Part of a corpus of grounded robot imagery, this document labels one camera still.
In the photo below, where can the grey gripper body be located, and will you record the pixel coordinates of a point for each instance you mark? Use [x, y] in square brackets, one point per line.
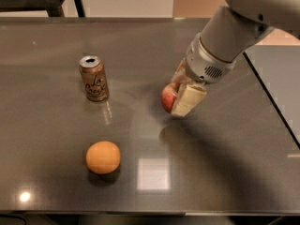
[202, 65]

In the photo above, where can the orange LaCroix soda can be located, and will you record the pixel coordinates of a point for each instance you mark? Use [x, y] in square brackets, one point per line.
[94, 78]

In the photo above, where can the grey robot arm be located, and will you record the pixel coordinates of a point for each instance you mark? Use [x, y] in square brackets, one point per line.
[234, 27]

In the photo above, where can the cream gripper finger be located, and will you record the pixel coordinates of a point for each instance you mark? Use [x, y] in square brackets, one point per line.
[180, 75]
[189, 96]

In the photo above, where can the red apple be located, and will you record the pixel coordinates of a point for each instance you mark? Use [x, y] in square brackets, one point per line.
[169, 96]

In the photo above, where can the grey side table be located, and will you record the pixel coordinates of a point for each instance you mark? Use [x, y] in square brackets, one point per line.
[277, 67]

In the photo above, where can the orange fruit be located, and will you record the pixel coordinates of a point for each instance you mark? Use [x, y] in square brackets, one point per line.
[103, 157]

